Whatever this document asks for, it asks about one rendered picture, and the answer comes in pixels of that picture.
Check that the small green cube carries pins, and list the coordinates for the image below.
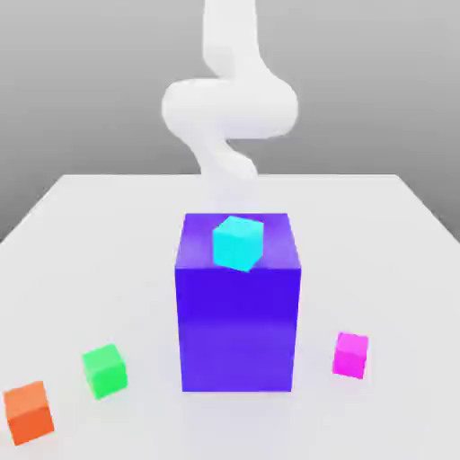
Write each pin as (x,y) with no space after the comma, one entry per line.
(105,372)

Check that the small orange cube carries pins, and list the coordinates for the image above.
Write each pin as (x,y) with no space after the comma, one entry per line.
(28,413)

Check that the small magenta cube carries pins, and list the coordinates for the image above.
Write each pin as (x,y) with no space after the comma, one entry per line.
(350,355)

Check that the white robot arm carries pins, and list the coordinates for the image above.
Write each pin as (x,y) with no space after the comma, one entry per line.
(230,107)

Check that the small cyan cube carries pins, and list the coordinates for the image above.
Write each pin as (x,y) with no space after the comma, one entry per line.
(235,246)

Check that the large purple box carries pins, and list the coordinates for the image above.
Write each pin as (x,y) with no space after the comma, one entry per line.
(237,323)

